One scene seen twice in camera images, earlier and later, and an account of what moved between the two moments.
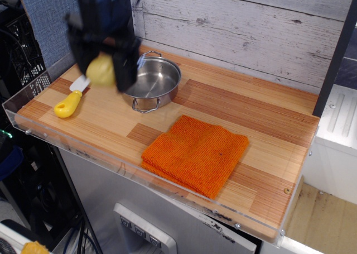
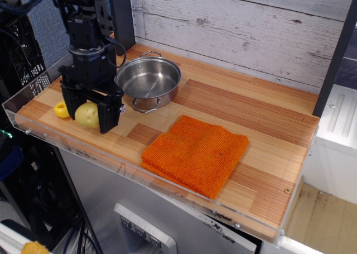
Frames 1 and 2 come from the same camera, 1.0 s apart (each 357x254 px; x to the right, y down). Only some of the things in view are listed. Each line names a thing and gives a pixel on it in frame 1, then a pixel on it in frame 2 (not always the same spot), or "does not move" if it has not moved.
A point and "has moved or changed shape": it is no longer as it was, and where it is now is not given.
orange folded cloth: (201, 156) does not move
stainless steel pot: (157, 78) does not move
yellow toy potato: (101, 70) has moved or changed shape
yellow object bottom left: (34, 247) does not move
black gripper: (123, 46) to (94, 71)
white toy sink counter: (332, 164) does not move
